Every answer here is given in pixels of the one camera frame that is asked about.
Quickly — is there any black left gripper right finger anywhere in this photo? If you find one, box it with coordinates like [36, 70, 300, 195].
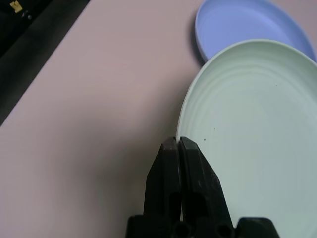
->
[178, 136, 235, 228]

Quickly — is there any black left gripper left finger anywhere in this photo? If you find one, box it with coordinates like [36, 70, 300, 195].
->
[143, 137, 183, 218]

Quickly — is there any green plate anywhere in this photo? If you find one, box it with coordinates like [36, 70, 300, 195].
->
[176, 38, 317, 238]

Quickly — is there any blue plate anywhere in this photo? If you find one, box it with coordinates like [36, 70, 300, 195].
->
[194, 0, 317, 64]

